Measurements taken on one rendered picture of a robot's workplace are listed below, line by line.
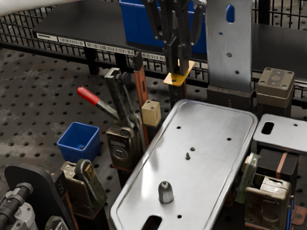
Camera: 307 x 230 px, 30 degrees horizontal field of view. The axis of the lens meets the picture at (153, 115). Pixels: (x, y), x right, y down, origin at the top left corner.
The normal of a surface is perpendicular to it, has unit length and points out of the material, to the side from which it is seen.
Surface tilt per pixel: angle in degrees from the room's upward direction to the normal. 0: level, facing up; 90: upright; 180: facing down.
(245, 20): 90
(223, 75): 90
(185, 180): 0
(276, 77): 0
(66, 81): 0
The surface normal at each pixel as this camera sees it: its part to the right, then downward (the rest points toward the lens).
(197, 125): -0.11, -0.74
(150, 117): -0.41, 0.64
